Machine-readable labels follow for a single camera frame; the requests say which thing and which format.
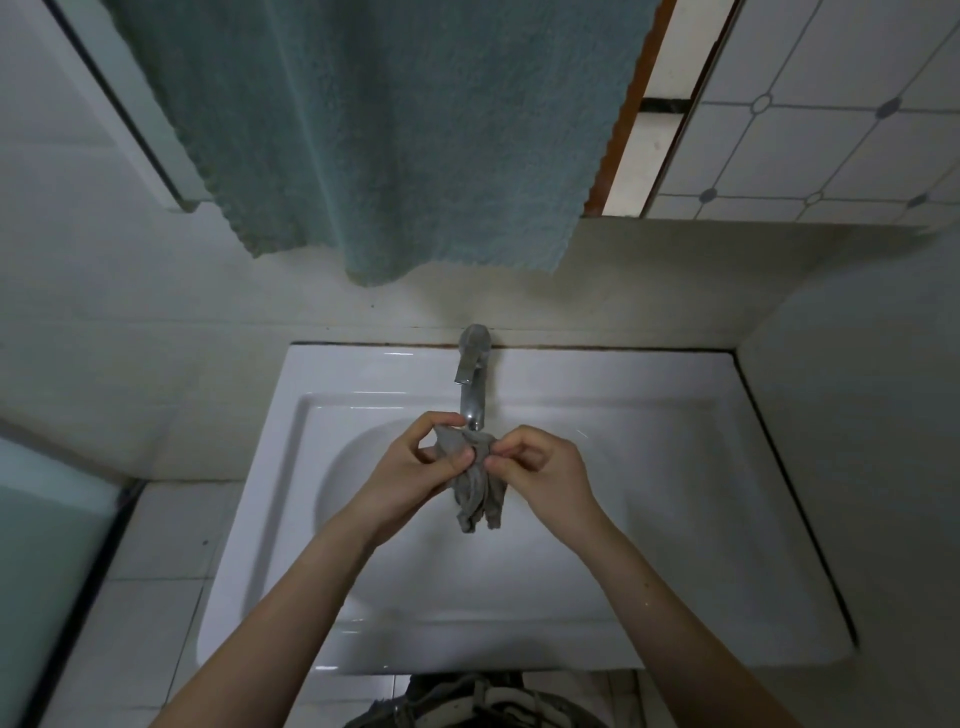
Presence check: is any wall mirror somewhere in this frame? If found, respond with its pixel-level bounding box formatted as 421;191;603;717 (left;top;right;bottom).
581;0;960;226

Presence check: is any person's left forearm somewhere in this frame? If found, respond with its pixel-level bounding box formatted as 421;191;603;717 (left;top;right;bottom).
150;510;376;728

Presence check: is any teal hanging towel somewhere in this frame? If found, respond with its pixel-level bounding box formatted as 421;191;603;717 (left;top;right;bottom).
101;0;661;288

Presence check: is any person's right hand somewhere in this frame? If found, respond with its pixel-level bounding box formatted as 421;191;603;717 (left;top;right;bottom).
483;425;613;558

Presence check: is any small grey wet cloth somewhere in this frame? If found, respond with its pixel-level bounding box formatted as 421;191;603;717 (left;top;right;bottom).
431;426;510;535

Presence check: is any person's left hand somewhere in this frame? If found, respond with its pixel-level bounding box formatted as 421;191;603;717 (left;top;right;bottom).
348;411;477;547

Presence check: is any chrome sink faucet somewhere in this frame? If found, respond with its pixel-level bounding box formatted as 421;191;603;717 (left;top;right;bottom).
453;324;493;433

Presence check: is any person's right forearm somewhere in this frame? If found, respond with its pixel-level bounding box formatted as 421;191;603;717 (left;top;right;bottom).
573;521;804;728

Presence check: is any white ceramic sink basin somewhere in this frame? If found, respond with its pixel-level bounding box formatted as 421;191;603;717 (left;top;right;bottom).
196;342;856;676

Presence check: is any frosted glass door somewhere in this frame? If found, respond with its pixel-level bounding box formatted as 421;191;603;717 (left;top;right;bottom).
0;435;147;728

